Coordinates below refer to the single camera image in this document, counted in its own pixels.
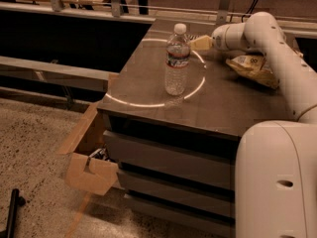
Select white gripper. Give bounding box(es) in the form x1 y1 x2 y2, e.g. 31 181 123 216
189 23 247 52

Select black rxbar chocolate bar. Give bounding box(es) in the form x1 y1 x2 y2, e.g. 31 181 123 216
187 35 199 41

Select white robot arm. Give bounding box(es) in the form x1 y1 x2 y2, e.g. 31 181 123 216
190 12 317 238

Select clear plastic water bottle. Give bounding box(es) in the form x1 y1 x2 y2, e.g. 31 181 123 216
164 23 190 96

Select yellow chip bag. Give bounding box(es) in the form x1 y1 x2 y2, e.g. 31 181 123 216
225 48 304 90

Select grey drawer cabinet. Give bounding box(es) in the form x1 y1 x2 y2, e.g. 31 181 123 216
98 20 289 238

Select open cardboard box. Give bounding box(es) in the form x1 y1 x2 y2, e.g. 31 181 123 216
56 101 118 195

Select grey metal beam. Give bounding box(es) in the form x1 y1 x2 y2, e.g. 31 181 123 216
0 57 118 92

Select black pole on floor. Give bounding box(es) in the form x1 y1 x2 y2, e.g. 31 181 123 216
0 188 26 238

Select black hanging cables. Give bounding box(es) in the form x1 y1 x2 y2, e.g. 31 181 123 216
240 13 254 24

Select metal railing frame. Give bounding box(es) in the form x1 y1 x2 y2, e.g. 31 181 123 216
0 0 317 40

